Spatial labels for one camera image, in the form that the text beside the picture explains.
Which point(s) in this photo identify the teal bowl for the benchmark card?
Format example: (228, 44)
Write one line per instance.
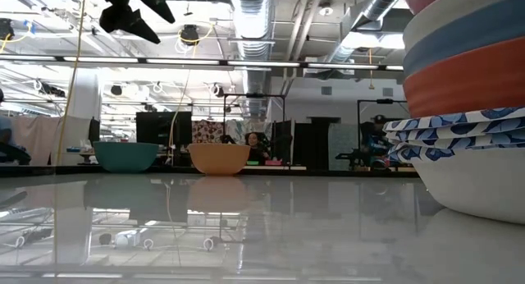
(125, 157)

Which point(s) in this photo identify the pink hanging cloth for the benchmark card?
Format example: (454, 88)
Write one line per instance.
(37, 138)

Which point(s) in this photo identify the orange-tan bowl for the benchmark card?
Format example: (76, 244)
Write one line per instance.
(218, 158)

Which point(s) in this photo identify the person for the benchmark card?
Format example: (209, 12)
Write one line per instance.
(377, 142)
(254, 146)

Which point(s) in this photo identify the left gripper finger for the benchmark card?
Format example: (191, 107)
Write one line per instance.
(153, 1)
(121, 15)

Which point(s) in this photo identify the red-orange bowl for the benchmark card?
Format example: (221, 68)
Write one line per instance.
(463, 85)

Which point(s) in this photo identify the narrow silver ventilation duct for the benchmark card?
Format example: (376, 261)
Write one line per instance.
(377, 5)

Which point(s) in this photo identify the cream bowl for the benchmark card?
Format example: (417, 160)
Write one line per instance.
(451, 21)

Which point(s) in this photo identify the long ceiling light strip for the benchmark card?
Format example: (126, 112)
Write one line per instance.
(184, 62)

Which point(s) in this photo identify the blue patterned white plate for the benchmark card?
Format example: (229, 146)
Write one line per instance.
(476, 185)
(451, 120)
(451, 131)

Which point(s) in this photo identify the wide silver ventilation duct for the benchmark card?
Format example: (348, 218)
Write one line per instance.
(252, 29)

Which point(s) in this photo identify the black metal rig frame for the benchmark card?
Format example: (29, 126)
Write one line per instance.
(283, 128)
(359, 128)

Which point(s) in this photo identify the black monitor screen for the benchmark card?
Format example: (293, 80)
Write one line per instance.
(156, 130)

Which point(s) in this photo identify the blue bowl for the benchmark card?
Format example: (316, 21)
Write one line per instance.
(463, 42)

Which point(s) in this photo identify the black ceiling camera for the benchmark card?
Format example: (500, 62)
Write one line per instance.
(189, 34)

